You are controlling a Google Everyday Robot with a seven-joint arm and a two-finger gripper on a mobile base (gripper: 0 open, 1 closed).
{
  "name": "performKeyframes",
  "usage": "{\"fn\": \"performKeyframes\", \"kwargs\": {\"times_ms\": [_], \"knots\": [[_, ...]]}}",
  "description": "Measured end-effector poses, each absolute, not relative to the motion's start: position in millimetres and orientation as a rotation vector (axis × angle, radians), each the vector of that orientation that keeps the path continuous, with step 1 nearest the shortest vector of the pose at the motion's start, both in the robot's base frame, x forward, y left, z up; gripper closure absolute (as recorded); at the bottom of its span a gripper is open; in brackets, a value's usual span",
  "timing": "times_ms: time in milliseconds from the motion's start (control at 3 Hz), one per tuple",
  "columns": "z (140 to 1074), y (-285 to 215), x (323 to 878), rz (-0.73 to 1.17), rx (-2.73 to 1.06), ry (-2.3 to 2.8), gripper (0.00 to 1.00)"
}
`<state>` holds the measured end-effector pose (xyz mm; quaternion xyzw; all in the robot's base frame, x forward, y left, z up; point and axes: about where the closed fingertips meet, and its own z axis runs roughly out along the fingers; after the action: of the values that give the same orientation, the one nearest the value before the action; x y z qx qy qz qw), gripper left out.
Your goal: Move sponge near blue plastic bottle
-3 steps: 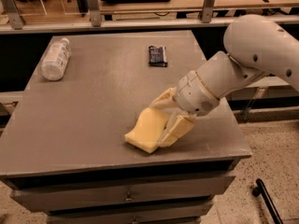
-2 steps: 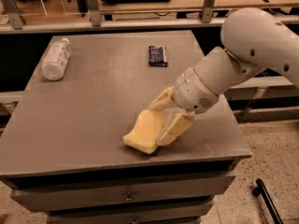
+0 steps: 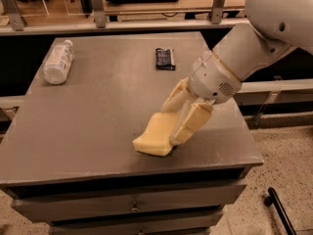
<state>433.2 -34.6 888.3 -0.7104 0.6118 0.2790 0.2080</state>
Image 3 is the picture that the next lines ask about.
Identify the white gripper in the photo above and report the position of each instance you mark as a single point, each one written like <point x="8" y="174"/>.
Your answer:
<point x="212" y="77"/>

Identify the yellow sponge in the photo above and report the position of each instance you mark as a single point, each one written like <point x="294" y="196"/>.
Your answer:
<point x="155" y="140"/>

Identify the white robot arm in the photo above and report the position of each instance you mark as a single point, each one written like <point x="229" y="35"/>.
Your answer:
<point x="274" y="29"/>

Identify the clear plastic water bottle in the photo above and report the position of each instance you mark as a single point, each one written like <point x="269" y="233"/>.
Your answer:
<point x="57" y="66"/>

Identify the dark blue snack packet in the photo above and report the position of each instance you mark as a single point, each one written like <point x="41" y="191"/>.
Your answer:
<point x="165" y="59"/>

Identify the upper drawer metal knob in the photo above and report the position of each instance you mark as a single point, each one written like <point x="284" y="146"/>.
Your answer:
<point x="134" y="207"/>

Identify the upper grey drawer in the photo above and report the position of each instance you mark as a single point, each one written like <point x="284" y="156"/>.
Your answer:
<point x="115" y="202"/>

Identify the grey drawer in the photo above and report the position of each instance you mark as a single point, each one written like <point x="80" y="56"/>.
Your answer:
<point x="115" y="202"/>
<point x="193" y="221"/>

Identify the lower grey drawer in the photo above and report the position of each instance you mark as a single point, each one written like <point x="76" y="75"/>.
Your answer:
<point x="193" y="221"/>

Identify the black floor bar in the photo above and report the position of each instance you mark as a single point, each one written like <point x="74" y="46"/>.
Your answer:
<point x="272" y="199"/>

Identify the grey drawer cabinet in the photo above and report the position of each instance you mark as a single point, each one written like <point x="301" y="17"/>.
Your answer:
<point x="77" y="137"/>

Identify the clear acrylic box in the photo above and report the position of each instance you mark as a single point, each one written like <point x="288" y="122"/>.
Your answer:
<point x="52" y="0"/>

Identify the right metal bracket post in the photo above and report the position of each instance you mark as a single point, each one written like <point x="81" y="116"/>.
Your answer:
<point x="217" y="11"/>

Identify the metal bracket post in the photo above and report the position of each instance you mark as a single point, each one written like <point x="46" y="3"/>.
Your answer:
<point x="99" y="13"/>
<point x="217" y="11"/>
<point x="16" y="20"/>

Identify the grey metal rail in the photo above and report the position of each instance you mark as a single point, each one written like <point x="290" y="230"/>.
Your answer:
<point x="144" y="26"/>

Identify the middle metal bracket post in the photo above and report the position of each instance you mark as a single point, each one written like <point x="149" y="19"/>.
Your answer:
<point x="99" y="13"/>

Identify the left metal bracket post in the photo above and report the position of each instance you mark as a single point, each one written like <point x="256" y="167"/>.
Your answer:
<point x="16" y="20"/>

